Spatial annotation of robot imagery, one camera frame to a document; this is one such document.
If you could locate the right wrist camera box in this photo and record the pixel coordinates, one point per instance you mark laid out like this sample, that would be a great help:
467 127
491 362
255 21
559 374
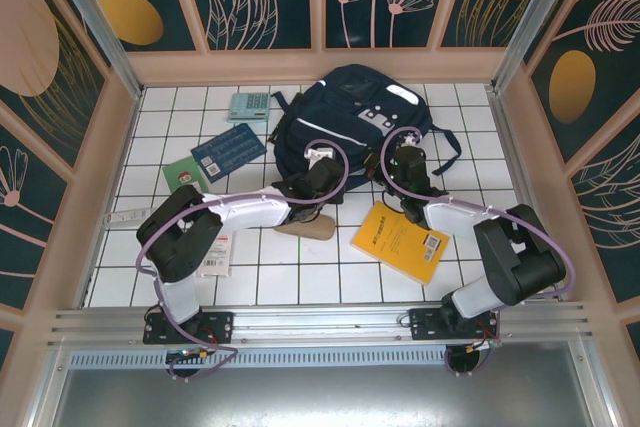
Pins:
410 141

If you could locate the green house notepad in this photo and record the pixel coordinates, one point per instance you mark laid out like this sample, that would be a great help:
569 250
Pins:
180 174

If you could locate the wall panel with single flower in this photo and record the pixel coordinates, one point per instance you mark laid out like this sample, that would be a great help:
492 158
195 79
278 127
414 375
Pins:
25 227

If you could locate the wall panel with white leaves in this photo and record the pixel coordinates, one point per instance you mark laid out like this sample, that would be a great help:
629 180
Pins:
295 7

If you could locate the light blue calculator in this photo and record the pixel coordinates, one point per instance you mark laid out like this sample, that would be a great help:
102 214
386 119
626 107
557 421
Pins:
250 107

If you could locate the aluminium side rail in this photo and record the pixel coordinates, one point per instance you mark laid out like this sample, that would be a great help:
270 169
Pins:
520 172

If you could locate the small circuit board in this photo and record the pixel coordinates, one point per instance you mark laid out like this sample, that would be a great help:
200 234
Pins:
187 354

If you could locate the navy blue backpack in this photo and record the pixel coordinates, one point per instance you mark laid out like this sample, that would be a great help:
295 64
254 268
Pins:
350 112

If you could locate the yellow book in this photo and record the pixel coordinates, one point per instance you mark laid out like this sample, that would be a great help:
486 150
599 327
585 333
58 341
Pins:
385 242

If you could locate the wall panel with large pink circle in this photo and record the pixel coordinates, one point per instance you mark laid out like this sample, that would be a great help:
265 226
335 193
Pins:
30 47

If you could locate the tan pencil case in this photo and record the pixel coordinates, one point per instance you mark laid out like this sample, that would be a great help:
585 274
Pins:
315 229

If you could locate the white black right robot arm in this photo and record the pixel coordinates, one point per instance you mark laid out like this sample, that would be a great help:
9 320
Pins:
450 219

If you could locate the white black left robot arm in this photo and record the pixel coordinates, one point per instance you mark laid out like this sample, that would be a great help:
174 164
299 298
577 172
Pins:
250 214

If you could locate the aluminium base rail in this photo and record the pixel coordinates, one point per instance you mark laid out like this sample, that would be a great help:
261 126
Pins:
320 322

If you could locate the wall panel with pink fronds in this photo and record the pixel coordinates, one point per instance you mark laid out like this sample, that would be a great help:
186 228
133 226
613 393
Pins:
610 227

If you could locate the blue book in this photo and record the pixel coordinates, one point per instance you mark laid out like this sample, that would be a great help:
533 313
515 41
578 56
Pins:
227 149

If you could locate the clear packaged stationery set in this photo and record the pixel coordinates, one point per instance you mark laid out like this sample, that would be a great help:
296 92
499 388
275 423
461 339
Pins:
217 259

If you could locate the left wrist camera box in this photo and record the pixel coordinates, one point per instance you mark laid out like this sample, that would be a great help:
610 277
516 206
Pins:
320 153

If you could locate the aluminium corner post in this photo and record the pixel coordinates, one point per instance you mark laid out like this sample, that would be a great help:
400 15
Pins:
530 12
100 37

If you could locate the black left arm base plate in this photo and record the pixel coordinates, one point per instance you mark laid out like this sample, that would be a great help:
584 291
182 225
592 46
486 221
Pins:
220 327

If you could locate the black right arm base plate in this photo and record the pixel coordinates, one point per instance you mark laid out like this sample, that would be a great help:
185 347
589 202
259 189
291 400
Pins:
425 324

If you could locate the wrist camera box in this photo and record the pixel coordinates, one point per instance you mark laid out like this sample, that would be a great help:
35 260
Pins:
410 141
320 153

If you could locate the wall panel with orange oval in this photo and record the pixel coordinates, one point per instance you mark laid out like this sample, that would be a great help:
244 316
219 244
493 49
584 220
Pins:
600 7

